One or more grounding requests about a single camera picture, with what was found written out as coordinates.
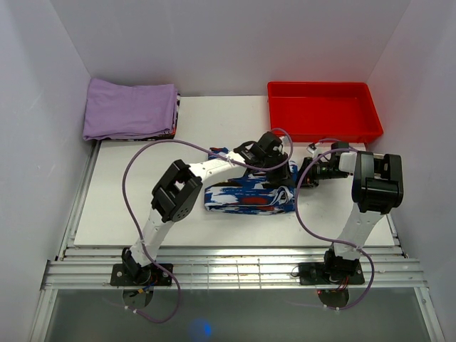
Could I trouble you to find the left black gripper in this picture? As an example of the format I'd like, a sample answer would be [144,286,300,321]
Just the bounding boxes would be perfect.
[260,152,296,188]

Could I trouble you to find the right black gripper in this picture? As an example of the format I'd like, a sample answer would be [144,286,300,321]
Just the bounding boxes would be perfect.
[293,156,347,188]

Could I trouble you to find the blue patterned trousers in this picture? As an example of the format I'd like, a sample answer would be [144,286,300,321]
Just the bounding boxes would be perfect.
[204,160,298,215]

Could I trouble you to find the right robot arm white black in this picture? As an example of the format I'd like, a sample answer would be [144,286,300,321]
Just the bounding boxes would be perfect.
[297,141,404,284]

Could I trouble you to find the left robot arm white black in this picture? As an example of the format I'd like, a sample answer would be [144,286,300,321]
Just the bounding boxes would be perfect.
[121,131,297,285]

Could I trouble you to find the folded purple trousers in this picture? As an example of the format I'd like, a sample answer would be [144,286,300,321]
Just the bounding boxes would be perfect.
[83,78,178,140]

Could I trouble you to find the red plastic tray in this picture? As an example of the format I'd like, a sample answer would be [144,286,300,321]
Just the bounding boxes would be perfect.
[267,81,383,144]

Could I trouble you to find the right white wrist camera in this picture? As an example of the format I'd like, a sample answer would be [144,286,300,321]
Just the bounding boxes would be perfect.
[306,143,321,159]

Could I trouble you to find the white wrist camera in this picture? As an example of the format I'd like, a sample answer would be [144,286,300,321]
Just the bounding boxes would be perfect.
[306,143,321,159]
[278,135,291,148]

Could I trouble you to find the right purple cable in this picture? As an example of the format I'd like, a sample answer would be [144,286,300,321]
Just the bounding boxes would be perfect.
[294,138,375,311]

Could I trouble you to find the purple cable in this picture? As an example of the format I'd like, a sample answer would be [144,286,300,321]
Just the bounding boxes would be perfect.
[122,128,294,323]
[294,138,375,311]

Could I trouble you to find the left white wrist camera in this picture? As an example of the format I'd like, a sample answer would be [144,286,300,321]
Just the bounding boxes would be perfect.
[278,135,291,148]

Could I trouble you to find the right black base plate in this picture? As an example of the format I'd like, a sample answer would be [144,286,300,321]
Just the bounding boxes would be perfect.
[298,262,365,286]

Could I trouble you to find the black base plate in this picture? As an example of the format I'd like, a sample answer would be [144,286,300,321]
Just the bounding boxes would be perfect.
[110,264,172,287]
[298,262,365,286]

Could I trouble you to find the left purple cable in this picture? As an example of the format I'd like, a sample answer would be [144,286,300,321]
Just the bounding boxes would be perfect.
[122,128,294,323]

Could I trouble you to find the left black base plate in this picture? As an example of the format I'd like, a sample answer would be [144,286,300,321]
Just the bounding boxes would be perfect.
[110,264,172,287]

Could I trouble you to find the aluminium rail frame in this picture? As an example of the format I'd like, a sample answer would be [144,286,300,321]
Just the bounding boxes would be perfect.
[30,142,445,341]

